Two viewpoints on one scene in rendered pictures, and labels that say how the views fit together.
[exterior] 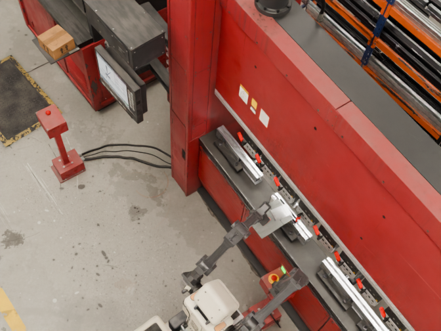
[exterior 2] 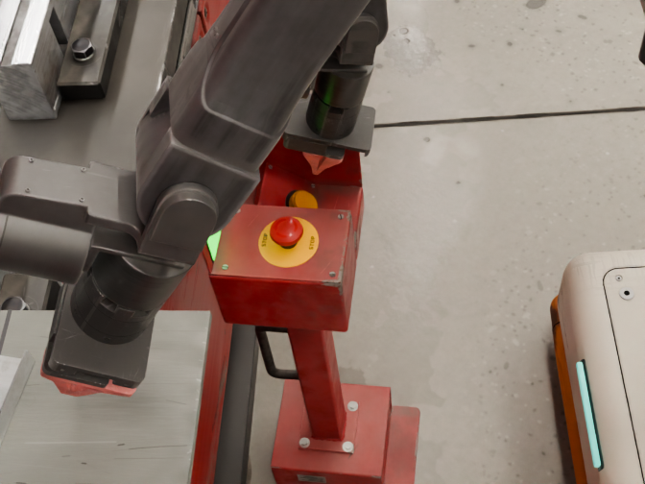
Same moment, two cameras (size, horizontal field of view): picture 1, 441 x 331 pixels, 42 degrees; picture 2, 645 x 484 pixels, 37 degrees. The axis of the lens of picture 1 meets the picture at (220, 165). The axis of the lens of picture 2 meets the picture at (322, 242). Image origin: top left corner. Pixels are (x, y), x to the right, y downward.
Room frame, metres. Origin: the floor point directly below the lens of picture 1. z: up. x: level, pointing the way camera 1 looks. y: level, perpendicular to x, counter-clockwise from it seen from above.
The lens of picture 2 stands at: (1.69, 0.08, 1.73)
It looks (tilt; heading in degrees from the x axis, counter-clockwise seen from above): 56 degrees down; 231
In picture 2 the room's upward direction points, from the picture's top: 9 degrees counter-clockwise
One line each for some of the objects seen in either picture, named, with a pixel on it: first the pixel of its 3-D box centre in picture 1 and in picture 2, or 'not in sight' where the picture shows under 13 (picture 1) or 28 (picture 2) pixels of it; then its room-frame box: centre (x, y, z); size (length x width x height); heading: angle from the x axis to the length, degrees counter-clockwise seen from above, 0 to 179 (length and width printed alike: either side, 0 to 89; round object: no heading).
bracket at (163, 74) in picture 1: (151, 78); not in sight; (2.55, 0.57, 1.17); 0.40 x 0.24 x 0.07; 41
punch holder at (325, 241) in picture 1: (331, 236); not in sight; (1.45, -0.72, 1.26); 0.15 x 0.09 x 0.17; 41
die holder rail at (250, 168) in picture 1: (239, 154); not in sight; (2.16, -0.12, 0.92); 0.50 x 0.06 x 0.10; 41
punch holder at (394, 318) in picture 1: (397, 317); not in sight; (1.00, -1.12, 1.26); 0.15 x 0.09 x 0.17; 41
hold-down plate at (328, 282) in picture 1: (333, 289); (102, 6); (1.24, -0.83, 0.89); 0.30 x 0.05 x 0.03; 41
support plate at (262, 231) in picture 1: (269, 218); (46, 405); (1.64, -0.37, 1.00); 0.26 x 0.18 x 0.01; 131
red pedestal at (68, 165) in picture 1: (60, 143); not in sight; (2.36, 1.33, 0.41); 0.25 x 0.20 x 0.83; 131
